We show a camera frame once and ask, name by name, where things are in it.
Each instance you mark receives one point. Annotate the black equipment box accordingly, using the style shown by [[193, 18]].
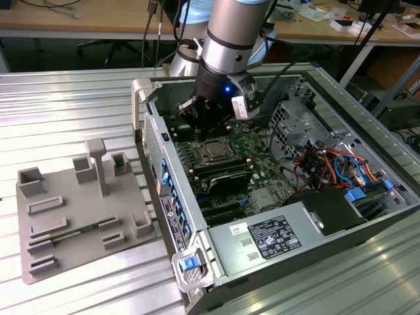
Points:
[[403, 115]]

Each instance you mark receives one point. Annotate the large blue carrier tab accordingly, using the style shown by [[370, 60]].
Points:
[[356, 195]]

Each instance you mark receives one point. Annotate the small white box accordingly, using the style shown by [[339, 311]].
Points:
[[357, 29]]

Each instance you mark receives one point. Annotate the black monitor base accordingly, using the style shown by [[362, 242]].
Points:
[[377, 5]]

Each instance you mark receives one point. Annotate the black plastic shroud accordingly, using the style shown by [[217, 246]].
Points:
[[328, 210]]

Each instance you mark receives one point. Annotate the thin metal locking lever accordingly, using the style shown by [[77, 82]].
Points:
[[197, 139]]

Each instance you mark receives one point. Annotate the black RAM slot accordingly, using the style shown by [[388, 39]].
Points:
[[229, 169], [226, 164], [183, 135]]

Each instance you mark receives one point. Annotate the grey open PC case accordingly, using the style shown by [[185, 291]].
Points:
[[190, 203]]

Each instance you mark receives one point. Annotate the white paper sheets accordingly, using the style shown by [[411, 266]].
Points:
[[316, 13]]

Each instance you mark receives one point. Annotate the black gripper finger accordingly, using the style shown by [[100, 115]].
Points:
[[215, 119], [188, 113]]

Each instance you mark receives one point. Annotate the small blue carrier tab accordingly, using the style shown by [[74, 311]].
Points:
[[388, 184]]

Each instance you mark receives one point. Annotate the CPU socket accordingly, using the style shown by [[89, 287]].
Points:
[[205, 160]]

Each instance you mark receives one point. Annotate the black graphics card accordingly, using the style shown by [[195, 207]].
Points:
[[229, 183]]

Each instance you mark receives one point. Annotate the brown cardboard piece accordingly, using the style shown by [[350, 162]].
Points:
[[410, 29]]

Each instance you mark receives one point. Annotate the blue case latch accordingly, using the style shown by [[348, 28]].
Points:
[[188, 264]]

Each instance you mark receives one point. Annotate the grey power supply unit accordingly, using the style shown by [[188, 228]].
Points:
[[236, 259]]

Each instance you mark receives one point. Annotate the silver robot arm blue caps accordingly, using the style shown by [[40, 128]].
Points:
[[226, 42]]

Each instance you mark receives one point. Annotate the silver perforated drive cage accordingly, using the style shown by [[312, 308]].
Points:
[[305, 123]]

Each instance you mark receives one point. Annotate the black expansion slot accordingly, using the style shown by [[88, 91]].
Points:
[[226, 218], [223, 205]]

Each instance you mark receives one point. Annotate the silver CPU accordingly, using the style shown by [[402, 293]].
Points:
[[215, 149]]

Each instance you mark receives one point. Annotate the green motherboard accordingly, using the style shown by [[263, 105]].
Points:
[[269, 170]]

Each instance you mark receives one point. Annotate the black office chair base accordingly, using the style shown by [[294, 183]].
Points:
[[113, 44]]

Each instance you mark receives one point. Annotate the grey parts rack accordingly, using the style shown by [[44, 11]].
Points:
[[82, 203]]

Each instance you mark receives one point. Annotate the white box black top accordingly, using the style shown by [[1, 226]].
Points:
[[343, 23]]

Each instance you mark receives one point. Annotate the silver chipset heatsink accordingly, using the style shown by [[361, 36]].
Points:
[[262, 198]]

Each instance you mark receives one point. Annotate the wooden desk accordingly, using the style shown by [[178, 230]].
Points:
[[98, 16]]

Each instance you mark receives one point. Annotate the green RAM stick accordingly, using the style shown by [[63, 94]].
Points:
[[77, 233]]

